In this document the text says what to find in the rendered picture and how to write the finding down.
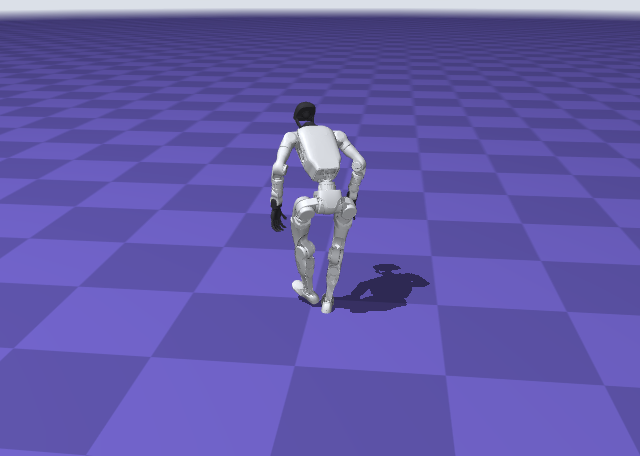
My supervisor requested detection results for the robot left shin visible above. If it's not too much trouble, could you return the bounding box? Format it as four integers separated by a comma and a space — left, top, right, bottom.
294, 245, 315, 294

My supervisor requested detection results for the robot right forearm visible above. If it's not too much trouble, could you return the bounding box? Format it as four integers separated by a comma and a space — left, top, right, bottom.
348, 168, 366, 200

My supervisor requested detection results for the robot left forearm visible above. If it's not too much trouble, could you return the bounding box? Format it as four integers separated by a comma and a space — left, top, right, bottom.
270, 163, 284, 206

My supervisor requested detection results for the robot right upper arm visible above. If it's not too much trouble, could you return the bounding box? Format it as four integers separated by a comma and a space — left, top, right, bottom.
332, 130, 366, 172

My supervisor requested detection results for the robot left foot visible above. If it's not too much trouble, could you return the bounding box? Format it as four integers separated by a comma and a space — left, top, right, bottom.
292, 280, 320, 304

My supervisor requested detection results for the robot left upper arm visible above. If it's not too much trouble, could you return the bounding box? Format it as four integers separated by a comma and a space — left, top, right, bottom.
273, 131, 298, 176

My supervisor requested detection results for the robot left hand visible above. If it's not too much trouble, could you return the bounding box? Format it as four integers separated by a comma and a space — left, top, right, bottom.
271, 199, 287, 232

